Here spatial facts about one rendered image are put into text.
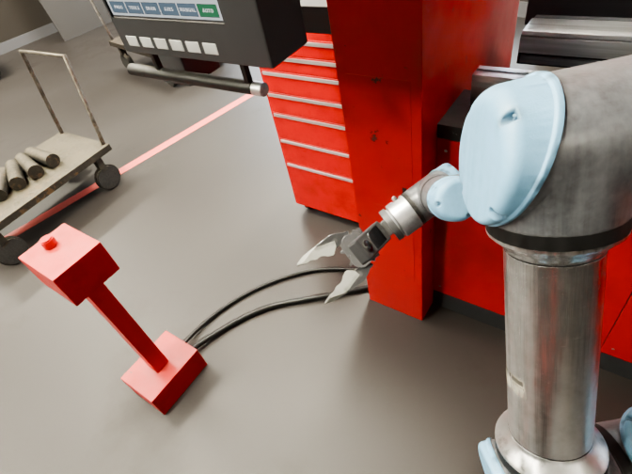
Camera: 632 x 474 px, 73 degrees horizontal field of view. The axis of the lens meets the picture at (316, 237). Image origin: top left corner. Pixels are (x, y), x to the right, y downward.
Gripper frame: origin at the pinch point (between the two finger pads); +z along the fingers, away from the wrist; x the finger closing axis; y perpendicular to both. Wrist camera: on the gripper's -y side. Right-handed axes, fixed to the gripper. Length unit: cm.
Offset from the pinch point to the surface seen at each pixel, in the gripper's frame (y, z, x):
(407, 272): 78, -16, -19
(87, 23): 444, 126, 447
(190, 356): 76, 74, 4
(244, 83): 2.2, -12.6, 42.2
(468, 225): 62, -41, -16
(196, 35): -5, -11, 53
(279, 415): 70, 54, -34
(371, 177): 53, -25, 15
